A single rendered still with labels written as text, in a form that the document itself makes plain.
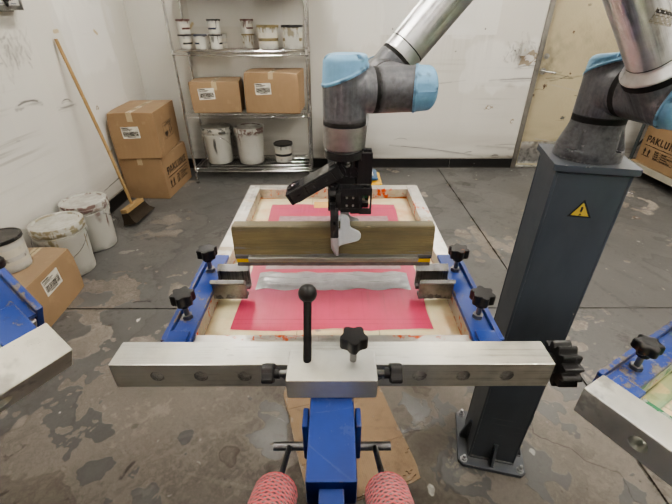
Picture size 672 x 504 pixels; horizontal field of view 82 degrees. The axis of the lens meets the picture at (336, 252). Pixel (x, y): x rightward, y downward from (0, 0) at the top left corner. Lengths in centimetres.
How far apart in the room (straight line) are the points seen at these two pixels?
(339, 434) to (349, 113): 48
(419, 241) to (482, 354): 26
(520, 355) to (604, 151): 58
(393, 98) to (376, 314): 43
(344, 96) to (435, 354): 43
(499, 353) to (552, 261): 55
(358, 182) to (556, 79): 440
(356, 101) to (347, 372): 42
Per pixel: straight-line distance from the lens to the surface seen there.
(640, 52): 94
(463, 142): 474
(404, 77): 69
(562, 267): 120
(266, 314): 84
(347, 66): 66
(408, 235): 78
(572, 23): 500
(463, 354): 66
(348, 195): 71
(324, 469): 52
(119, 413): 208
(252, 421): 186
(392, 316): 83
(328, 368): 56
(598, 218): 115
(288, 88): 393
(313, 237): 77
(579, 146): 110
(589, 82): 110
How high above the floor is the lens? 149
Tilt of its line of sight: 31 degrees down
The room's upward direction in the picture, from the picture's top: straight up
